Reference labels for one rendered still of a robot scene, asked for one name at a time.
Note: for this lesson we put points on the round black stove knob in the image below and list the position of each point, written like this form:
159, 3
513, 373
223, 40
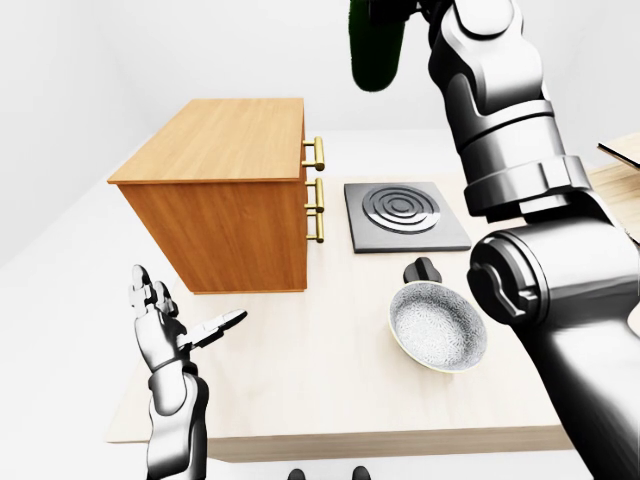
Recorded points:
421, 270

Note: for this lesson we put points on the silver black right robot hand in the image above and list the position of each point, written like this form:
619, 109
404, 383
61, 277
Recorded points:
431, 11

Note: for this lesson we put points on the small dark shape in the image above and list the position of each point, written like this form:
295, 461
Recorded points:
360, 473
297, 475

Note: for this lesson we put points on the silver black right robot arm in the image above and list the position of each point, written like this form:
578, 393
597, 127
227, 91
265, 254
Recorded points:
530, 210

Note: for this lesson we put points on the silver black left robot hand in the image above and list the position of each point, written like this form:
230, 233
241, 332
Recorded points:
159, 336

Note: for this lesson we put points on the wooden cabinet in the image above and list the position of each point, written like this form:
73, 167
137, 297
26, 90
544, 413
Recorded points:
220, 220

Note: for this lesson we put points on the dark green wine bottle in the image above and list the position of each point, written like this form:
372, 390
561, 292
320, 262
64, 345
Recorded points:
376, 55

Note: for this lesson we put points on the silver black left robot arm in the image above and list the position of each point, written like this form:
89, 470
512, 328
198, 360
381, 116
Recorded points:
175, 430

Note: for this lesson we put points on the flat dark stove plate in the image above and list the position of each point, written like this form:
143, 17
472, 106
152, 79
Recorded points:
405, 217

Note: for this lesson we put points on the grey patterned bowl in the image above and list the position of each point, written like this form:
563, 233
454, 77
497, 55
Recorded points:
437, 327

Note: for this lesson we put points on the pale wooden slat tray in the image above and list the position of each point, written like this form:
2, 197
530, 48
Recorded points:
622, 150

